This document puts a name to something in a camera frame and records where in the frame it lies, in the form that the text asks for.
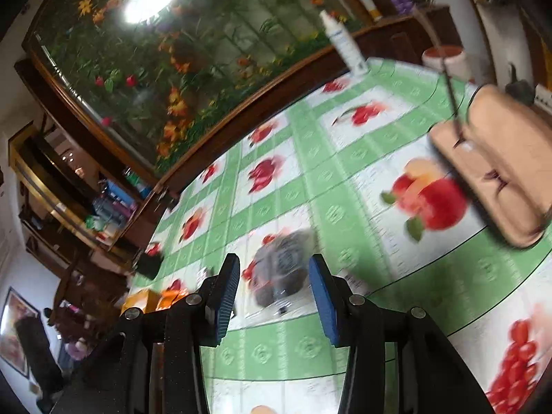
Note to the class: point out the dark clear snack packet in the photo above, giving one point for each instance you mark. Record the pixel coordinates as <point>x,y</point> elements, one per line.
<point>280,267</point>

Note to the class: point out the flower decorated glass screen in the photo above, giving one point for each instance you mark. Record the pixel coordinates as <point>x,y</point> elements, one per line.
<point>194,64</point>

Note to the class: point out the yellow cardboard box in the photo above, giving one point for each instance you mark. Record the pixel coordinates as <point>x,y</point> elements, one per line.
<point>142,301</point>

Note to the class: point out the green plastic bag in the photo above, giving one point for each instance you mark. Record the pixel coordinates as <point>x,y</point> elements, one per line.
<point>92,223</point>

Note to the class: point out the white plastic bucket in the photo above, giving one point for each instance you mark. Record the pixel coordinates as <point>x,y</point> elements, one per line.
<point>446,62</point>

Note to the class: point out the wooden cabinet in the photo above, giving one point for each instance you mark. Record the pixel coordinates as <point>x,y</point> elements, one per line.
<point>64,172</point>

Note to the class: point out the framed wall picture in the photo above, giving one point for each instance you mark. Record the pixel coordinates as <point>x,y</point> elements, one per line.
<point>15,332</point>

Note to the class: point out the blue thermos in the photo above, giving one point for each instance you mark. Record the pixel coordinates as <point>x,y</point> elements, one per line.
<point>116,193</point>

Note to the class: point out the wooden chair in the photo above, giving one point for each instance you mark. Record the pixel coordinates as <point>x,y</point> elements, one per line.
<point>73,284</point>

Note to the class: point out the black round device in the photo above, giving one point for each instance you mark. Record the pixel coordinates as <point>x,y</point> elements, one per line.
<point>149,266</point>

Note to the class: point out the white spray bottle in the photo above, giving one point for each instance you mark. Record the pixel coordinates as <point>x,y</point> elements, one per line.
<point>345,47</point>

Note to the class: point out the open dark glasses case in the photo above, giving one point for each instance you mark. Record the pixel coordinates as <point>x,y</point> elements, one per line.
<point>500,168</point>

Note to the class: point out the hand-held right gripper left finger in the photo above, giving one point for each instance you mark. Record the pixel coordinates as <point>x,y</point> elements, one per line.
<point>226,297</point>

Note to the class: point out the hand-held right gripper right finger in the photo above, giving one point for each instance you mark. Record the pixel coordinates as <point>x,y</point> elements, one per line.
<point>323,297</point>

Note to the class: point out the small white snack packet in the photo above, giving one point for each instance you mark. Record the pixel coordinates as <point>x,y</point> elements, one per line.
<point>352,281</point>

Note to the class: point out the green fruit print tablecloth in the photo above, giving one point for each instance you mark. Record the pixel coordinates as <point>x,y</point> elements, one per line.
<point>345,172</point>

